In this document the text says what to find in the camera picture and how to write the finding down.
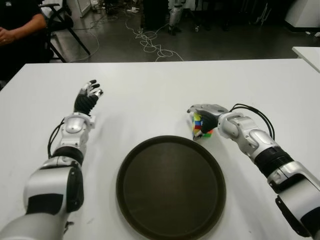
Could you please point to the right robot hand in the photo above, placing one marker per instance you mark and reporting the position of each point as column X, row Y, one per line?
column 212, row 112

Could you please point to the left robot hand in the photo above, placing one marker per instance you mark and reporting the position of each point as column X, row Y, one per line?
column 83, row 103

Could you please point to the multicoloured Rubik's cube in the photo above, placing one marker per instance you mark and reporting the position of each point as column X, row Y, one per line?
column 197, row 122

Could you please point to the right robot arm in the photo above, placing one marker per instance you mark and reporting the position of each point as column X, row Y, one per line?
column 295, row 180

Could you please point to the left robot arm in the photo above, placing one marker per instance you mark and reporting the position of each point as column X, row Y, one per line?
column 47, row 180

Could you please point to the dark round plate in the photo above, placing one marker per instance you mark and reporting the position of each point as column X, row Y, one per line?
column 171, row 190

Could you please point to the black office chair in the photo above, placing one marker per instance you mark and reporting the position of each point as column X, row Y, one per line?
column 63, row 21

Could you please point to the white board panel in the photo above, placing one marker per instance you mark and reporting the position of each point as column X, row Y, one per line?
column 86, row 7

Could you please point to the person in white shirt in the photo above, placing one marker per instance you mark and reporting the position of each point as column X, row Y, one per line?
column 46, row 11

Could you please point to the grey folding stand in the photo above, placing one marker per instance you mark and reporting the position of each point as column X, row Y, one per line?
column 263, row 15

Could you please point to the white side table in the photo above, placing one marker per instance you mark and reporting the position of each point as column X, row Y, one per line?
column 308, row 56

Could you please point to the person in black shirt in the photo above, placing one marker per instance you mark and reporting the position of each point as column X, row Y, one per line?
column 15, row 15

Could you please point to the black cabinet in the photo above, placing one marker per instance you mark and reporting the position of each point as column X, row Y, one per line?
column 155, row 13

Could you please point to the white cabinet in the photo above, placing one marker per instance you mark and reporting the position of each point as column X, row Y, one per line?
column 305, row 12

